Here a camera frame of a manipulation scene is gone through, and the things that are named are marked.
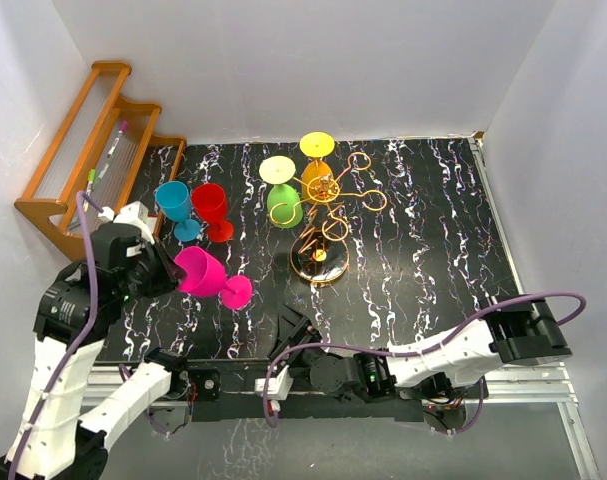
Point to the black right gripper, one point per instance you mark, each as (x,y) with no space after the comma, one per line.
(289,323)

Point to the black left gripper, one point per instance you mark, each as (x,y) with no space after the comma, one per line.
(172,273)

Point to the pink wine glass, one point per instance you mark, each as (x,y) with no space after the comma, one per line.
(205,276)

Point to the blue wine glass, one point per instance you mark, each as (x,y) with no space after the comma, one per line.
(173,199)

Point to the red wine glass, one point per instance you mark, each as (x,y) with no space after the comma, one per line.
(210,202)

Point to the green wine glass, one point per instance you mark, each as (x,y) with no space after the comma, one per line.
(283,201)

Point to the orange wine glass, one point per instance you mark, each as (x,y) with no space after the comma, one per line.
(315,146)

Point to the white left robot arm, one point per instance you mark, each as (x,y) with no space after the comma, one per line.
(56,439)

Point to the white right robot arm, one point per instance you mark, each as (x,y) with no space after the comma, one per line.
(517,331)

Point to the green capped marker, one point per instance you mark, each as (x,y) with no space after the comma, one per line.
(90,181)

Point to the wooden tiered shelf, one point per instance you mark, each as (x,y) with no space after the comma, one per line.
(81,144)

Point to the purple capped marker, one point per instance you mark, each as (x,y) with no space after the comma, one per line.
(121,130)

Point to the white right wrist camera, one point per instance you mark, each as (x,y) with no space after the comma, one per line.
(275,390)

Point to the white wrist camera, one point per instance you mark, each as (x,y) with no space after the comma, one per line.
(135,214)
(275,390)

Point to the gold wire glass rack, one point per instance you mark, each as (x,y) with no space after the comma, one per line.
(319,254)

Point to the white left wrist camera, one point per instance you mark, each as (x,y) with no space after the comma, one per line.
(135,214)

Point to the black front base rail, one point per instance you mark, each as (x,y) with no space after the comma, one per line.
(224,389)

